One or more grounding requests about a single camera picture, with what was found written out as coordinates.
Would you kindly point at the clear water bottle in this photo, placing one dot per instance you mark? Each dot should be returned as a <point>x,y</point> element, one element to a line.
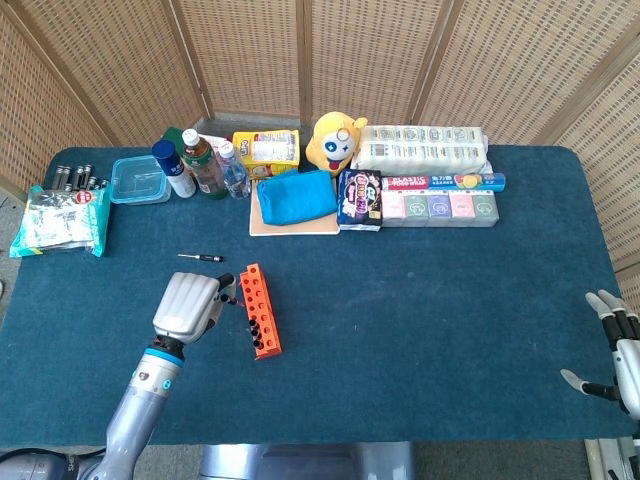
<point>235,175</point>

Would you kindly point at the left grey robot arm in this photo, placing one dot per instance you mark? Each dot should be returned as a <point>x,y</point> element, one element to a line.
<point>135,415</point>

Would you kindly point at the yellow plush toy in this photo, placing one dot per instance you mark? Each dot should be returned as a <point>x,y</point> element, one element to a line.
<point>330,145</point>

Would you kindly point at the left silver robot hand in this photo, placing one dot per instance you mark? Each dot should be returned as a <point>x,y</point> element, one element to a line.
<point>187,305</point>

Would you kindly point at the pink white pack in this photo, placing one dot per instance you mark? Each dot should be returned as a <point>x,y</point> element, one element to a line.
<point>215,141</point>

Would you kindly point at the teal wet wipes bag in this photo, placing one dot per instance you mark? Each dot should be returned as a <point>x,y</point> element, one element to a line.
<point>60,220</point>

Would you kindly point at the purple sanitary pad pack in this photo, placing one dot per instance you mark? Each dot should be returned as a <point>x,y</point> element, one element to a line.
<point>357,200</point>

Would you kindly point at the clear container blue lid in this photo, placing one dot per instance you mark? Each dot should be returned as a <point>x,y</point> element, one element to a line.
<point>140,182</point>

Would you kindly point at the blue felt table cover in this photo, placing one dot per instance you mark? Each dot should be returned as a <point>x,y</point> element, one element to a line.
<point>400,325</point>

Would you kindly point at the dark green pack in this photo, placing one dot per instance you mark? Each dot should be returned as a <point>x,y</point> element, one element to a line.
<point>172,136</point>

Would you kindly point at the pastel pocket tissue multipack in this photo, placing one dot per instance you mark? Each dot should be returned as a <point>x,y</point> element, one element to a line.
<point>440,210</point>

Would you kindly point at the yellow snack box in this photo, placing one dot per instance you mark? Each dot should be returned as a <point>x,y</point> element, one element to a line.
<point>270,150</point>

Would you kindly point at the plastic food wrap box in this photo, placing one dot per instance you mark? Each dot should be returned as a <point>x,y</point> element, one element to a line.
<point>415,182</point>

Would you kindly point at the rattan folding screen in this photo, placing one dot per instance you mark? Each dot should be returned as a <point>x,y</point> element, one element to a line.
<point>250,50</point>

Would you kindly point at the white bottle blue cap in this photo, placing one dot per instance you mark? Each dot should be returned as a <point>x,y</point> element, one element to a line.
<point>180,180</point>

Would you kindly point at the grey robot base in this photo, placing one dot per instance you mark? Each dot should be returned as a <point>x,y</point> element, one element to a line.
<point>300,462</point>

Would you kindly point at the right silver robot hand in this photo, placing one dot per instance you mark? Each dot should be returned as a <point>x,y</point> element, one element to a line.
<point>627,362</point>

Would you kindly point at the folded blue cloth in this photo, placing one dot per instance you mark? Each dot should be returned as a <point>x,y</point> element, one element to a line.
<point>295,197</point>

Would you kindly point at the beige wooden board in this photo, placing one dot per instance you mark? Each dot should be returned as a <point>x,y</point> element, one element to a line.
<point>295,230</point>

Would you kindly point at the orange bit holder rack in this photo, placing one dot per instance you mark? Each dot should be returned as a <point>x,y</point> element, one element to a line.
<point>270,351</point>

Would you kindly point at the white metal frame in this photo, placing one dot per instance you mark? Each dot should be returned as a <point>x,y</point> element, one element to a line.
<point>600,460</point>

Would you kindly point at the large white tissue pack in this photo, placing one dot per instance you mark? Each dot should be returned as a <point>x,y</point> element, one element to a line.
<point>420,150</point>

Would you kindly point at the green label tea bottle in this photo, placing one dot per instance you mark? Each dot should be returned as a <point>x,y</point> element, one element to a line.
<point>205,170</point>

